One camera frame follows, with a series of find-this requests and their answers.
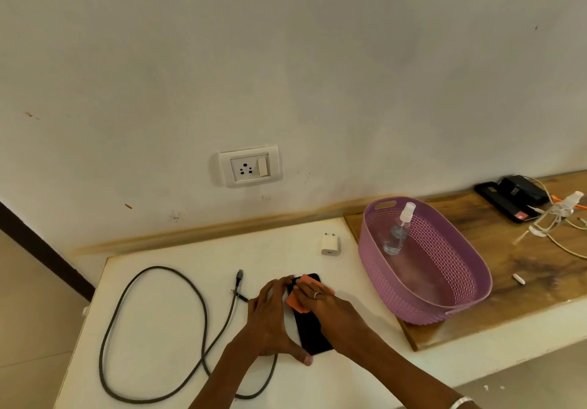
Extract black power adapter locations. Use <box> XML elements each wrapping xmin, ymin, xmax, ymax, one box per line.
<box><xmin>498</xmin><ymin>174</ymin><xmax>550</xmax><ymax>208</ymax></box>

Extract dark door frame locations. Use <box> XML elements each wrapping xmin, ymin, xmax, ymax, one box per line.
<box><xmin>0</xmin><ymin>201</ymin><xmax>96</xmax><ymax>303</ymax></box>

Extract grey charging cable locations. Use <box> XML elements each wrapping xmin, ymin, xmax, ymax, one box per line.
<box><xmin>98</xmin><ymin>265</ymin><xmax>279</xmax><ymax>405</ymax></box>

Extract person's left forearm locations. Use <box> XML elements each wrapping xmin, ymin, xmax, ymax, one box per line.
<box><xmin>188</xmin><ymin>341</ymin><xmax>252</xmax><ymax>409</ymax></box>

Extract brown wooden board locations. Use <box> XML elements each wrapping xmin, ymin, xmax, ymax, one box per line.
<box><xmin>342</xmin><ymin>171</ymin><xmax>587</xmax><ymax>353</ymax></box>

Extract clear spray bottle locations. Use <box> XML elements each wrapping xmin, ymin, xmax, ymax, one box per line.
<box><xmin>383</xmin><ymin>201</ymin><xmax>417</xmax><ymax>256</ymax></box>

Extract black smartphone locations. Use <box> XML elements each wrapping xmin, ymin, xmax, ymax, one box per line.
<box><xmin>287</xmin><ymin>273</ymin><xmax>334</xmax><ymax>357</ymax></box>

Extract person's right forearm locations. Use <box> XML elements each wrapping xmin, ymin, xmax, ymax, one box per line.
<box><xmin>352</xmin><ymin>336</ymin><xmax>480</xmax><ymax>409</ymax></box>

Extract white charger adapter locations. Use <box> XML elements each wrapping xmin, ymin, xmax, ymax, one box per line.
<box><xmin>320</xmin><ymin>232</ymin><xmax>342</xmax><ymax>257</ymax></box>

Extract person's right hand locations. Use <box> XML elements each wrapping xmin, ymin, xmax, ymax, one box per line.
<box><xmin>292</xmin><ymin>280</ymin><xmax>379</xmax><ymax>363</ymax></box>

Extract person's left hand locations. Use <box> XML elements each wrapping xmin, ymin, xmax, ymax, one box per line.
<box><xmin>227</xmin><ymin>275</ymin><xmax>315</xmax><ymax>367</ymax></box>

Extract white wall socket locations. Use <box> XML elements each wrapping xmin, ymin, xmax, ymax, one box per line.
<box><xmin>218</xmin><ymin>145</ymin><xmax>282</xmax><ymax>188</ymax></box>

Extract orange cleaning cloth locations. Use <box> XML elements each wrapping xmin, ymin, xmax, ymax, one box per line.
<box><xmin>286</xmin><ymin>274</ymin><xmax>336</xmax><ymax>315</ymax></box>

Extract purple plastic basket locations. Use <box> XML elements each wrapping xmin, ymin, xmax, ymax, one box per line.
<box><xmin>357</xmin><ymin>196</ymin><xmax>494</xmax><ymax>326</ymax></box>

